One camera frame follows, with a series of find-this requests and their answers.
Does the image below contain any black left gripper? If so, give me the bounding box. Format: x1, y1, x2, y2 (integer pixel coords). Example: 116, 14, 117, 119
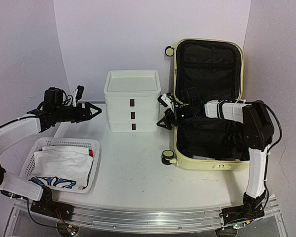
53, 101, 102, 123

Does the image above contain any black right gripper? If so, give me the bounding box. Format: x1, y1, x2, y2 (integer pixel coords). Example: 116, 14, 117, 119
157, 104, 193, 130

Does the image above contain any white three-drawer storage cabinet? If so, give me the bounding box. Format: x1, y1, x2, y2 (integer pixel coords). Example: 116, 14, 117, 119
104, 70, 161, 132

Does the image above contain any white blue-print t-shirt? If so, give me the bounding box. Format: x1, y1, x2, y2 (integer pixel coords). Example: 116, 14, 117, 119
28, 146, 94, 190

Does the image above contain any pale yellow hard-shell suitcase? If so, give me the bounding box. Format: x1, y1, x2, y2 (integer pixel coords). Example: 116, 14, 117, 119
157, 39, 250, 171

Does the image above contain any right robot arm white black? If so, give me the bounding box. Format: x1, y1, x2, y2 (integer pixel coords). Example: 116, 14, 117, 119
158, 94, 276, 199

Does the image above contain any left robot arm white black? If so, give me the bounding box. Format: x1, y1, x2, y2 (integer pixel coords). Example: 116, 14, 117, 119
0, 85, 102, 216

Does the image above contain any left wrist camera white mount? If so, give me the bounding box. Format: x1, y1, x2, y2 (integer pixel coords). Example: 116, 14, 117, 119
73, 85, 84, 107

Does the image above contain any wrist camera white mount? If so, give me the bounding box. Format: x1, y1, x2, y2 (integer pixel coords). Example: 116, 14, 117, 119
73, 85, 84, 107
157, 93, 175, 111

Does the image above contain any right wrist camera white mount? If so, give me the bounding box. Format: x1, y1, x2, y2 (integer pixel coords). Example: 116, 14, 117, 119
157, 93, 175, 111

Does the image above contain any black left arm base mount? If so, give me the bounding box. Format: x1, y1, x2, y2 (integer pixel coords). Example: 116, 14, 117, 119
30, 187, 74, 221

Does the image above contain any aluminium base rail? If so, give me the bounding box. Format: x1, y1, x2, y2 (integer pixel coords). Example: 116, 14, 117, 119
14, 190, 279, 230

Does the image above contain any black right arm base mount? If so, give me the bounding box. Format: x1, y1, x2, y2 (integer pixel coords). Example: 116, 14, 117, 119
219, 192, 265, 226

